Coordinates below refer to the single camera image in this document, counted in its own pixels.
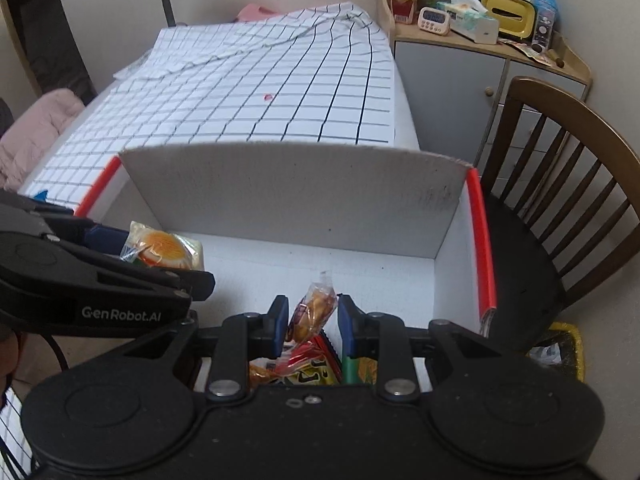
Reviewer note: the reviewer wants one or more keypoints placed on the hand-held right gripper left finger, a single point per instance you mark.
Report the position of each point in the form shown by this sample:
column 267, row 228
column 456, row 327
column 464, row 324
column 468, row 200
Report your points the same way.
column 281, row 325

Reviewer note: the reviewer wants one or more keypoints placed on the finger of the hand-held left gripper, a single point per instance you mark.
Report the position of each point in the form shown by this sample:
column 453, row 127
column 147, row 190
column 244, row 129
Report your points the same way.
column 165, row 281
column 107, row 239

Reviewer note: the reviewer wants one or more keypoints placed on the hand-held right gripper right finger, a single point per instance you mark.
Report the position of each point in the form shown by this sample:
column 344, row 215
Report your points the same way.
column 346, row 327

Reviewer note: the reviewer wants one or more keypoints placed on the clear small snack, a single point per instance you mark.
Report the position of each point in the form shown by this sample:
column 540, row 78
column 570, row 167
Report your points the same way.
column 312, row 310

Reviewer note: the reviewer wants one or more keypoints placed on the burger print snack packet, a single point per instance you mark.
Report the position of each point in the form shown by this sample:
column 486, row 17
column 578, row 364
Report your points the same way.
column 160, row 245

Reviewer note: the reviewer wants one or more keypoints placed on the green snack packet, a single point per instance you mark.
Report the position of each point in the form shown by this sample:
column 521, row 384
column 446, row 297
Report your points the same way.
column 360, row 370

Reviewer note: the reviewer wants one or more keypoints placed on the large orange red snack packet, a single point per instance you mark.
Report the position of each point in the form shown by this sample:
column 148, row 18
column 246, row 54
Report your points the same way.
column 310, row 372

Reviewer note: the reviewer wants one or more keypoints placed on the blue snack packet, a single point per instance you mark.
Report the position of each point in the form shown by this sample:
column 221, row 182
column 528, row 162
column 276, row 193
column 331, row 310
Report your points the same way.
column 42, row 195

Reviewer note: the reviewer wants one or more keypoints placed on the red cardboard box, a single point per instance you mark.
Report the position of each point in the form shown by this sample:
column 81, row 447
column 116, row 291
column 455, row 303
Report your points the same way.
column 300, row 195

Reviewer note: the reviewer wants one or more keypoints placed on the pink padded jacket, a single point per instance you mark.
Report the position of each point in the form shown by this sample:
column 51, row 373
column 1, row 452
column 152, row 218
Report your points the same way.
column 35, row 130

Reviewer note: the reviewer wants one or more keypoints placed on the white checkered tablecloth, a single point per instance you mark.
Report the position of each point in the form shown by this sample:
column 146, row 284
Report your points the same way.
column 225, row 100

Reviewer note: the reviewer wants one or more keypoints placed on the yellow lined waste bin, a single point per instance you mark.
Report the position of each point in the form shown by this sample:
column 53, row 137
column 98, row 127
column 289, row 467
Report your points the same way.
column 562, row 350

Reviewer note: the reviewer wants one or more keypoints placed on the pink cushion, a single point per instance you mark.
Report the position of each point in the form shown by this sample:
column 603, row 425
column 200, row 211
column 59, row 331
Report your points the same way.
column 252, row 12

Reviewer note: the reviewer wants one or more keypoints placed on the grey wooden top cabinet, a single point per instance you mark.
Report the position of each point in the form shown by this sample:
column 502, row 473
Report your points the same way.
column 440, row 75

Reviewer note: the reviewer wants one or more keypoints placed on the brown wooden chair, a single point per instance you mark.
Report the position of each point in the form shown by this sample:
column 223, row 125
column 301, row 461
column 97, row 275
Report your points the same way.
column 550, row 105

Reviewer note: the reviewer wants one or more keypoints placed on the white digital timer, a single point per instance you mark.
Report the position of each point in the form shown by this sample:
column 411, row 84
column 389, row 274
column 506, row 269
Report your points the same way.
column 432, row 18

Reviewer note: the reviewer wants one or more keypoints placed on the pale green tissue pack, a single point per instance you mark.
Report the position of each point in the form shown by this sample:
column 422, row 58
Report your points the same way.
column 470, row 22

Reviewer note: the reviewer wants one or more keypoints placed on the colourful paper leaflet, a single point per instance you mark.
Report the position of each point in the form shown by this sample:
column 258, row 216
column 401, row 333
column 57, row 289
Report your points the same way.
column 525, row 51

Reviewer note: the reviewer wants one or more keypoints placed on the yellow tissue box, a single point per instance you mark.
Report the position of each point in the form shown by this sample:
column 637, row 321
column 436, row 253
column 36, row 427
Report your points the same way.
column 510, row 12

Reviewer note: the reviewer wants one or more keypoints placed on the small blue globe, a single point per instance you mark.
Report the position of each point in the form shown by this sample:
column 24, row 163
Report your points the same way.
column 545, row 0

